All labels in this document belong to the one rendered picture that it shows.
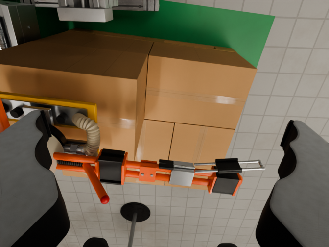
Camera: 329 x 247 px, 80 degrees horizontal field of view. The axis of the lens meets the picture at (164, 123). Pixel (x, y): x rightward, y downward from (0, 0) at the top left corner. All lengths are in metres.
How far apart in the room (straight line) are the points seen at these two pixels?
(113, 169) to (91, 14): 0.45
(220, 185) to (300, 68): 1.51
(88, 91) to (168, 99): 0.54
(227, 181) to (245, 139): 1.53
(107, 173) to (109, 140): 0.28
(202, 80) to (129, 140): 0.55
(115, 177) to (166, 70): 0.69
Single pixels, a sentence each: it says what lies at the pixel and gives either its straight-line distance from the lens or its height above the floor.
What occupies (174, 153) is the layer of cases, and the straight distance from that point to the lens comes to 1.42.
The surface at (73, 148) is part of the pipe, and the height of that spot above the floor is 1.14.
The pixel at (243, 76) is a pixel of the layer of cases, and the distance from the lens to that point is 1.21.
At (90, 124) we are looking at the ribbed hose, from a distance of 0.64.
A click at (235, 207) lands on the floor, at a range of 2.92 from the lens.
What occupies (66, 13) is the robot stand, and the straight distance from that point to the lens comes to 0.70.
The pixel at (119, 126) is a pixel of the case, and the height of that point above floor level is 0.94.
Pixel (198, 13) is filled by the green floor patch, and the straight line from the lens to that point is 1.64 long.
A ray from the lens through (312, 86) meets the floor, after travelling 2.12.
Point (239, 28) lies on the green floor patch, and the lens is 1.71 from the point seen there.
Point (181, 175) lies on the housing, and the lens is 0.62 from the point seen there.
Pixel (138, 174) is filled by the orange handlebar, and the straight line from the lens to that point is 0.64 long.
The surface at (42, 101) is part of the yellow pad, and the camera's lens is 0.73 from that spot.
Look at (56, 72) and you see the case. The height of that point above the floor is 0.94.
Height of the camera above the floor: 1.62
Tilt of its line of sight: 58 degrees down
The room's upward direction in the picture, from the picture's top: 177 degrees counter-clockwise
